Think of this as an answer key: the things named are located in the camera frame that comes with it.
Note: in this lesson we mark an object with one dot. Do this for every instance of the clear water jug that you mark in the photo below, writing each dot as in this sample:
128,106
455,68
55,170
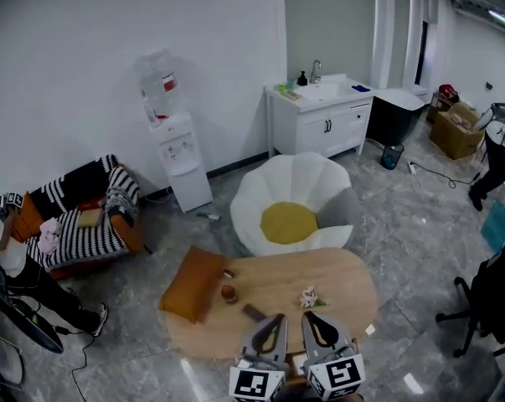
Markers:
158,82

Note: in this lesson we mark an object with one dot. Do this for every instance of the black mesh wastebasket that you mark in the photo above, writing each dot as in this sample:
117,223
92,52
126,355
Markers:
392,156

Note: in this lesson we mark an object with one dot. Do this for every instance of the white flower-shaped chair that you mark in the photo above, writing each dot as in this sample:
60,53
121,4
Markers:
285,178

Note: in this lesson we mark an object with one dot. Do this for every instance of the black tape roll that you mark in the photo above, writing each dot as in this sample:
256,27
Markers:
229,273

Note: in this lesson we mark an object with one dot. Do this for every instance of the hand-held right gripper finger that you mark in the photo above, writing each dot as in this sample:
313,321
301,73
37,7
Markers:
305,341
344,336

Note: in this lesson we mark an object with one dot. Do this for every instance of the pink artificial flower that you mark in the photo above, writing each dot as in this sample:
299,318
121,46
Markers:
308,297

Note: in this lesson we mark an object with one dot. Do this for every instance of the white sink cabinet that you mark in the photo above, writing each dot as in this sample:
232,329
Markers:
319,128

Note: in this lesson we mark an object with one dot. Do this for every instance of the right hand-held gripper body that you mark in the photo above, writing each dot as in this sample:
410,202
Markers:
340,375

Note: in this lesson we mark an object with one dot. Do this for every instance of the red book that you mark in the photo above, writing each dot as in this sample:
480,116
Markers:
91,203

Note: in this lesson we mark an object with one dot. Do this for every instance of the dark blue box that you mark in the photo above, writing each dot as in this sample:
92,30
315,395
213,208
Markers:
254,311

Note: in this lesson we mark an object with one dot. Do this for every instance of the small metal tool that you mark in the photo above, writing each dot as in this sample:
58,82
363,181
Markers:
208,216

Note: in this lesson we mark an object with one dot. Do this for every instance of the white water dispenser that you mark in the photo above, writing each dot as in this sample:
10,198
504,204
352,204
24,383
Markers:
185,170

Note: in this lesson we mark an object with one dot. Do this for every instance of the wooden coffee table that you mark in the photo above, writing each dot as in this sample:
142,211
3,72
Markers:
273,283

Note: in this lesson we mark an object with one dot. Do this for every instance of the white power strip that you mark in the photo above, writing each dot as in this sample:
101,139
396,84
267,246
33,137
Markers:
412,168

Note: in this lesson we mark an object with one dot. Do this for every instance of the black office chair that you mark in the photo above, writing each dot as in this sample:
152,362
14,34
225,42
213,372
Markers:
495,300

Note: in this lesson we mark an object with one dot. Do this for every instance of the dark green bin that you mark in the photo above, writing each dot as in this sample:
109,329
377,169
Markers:
392,117

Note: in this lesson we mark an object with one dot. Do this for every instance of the blue cloth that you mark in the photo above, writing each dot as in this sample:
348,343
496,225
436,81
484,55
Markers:
360,87

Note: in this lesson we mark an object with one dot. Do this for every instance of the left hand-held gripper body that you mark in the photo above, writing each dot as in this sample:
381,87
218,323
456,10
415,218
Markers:
254,381

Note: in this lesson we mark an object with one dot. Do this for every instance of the black door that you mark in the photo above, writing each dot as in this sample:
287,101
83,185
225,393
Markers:
424,53

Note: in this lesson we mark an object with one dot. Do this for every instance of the cola bottle red cap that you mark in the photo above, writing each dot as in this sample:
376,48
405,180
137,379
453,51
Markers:
229,293

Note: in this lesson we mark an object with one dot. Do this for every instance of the orange sofa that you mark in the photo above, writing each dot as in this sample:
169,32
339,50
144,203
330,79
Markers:
128,228

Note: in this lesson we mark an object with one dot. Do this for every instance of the pink cloth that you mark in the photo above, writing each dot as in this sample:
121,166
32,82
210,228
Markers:
49,235

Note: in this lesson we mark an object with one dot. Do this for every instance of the beige box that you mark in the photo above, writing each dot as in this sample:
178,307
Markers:
89,218

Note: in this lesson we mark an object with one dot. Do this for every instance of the green cup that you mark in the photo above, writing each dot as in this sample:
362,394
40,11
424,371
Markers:
285,86

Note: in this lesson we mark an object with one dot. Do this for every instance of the chrome faucet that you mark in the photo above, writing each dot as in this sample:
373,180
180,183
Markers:
315,71

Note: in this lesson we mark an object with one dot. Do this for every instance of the orange pillow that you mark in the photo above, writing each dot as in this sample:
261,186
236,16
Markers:
193,285

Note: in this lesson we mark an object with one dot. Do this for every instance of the black ironing board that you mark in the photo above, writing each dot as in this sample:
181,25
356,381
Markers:
34,329

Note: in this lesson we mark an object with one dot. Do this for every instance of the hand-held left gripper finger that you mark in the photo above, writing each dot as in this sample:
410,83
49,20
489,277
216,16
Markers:
248,341
282,341

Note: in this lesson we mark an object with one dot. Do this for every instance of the red bag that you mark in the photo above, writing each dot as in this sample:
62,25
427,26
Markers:
449,94

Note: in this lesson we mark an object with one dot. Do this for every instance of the large cardboard box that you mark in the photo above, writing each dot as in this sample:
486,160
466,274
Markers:
455,136

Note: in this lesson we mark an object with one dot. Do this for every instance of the black soap bottle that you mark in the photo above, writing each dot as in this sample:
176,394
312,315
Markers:
302,79

